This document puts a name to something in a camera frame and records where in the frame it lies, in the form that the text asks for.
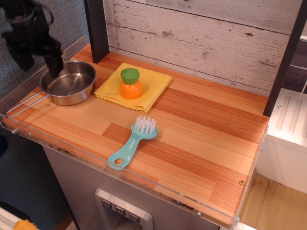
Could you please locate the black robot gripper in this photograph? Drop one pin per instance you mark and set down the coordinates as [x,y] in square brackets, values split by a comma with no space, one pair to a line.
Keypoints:
[31,34]

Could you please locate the silver pot with wire handle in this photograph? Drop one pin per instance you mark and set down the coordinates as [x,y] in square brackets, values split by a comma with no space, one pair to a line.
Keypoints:
[73,85]

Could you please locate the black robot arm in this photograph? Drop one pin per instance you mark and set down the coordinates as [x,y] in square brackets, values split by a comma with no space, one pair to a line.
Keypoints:
[23,8]

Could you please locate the yellow folded cloth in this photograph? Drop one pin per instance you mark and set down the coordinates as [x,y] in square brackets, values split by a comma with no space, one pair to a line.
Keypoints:
[153,84]

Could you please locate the clear acrylic left guard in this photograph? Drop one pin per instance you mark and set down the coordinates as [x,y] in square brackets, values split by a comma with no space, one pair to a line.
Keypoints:
[27,86]

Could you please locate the orange toy carrot green top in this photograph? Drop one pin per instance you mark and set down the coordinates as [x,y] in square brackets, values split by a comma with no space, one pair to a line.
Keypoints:
[131,87]

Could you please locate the teal brush with white bristles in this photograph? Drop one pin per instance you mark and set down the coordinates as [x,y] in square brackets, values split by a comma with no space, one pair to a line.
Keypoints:
[144,128]

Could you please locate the grey cabinet with dispenser panel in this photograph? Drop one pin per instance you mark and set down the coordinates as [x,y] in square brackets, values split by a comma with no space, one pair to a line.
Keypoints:
[79,182]

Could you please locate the orange object bottom left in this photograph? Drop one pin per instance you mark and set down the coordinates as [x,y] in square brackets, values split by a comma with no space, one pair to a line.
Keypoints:
[24,225]

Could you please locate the dark left shelf post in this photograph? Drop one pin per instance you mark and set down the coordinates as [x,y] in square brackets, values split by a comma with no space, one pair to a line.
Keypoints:
[96,23]

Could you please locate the dark shelf post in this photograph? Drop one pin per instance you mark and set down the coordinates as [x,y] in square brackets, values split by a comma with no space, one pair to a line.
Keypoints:
[287,58]
[96,23]

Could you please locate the dark right shelf post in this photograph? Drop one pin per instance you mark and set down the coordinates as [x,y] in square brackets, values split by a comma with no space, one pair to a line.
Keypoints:
[287,58]

